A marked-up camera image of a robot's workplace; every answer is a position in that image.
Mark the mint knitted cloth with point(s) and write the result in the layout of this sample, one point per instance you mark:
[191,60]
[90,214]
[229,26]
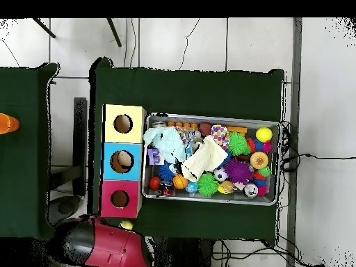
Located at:
[167,143]

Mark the cream knitted cloth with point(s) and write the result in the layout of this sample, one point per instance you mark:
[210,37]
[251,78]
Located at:
[204,160]

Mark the orange toy basketball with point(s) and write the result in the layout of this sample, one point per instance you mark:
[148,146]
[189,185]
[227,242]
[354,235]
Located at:
[180,181]

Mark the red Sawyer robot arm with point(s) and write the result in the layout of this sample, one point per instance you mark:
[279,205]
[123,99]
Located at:
[111,247]

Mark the wooden box with three holes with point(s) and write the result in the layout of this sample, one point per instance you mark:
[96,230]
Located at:
[136,133]

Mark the purple toy block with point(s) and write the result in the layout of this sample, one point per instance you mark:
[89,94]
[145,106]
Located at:
[154,156]

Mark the red ball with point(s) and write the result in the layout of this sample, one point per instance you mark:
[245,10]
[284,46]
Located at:
[154,183]

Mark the polka dot cloth ball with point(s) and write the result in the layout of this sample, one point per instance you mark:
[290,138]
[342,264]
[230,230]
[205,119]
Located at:
[219,135]

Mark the purple spiky ball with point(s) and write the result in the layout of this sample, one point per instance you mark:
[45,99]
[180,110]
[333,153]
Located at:
[237,171]

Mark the yellow ball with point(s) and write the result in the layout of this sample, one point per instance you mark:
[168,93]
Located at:
[264,134]

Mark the black tripod leg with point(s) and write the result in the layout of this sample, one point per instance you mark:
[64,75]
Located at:
[114,32]
[44,27]

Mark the dark green side table cloth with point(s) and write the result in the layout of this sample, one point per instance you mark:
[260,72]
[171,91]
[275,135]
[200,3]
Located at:
[22,194]

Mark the orange plastic cup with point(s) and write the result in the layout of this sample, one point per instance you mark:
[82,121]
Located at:
[7,123]

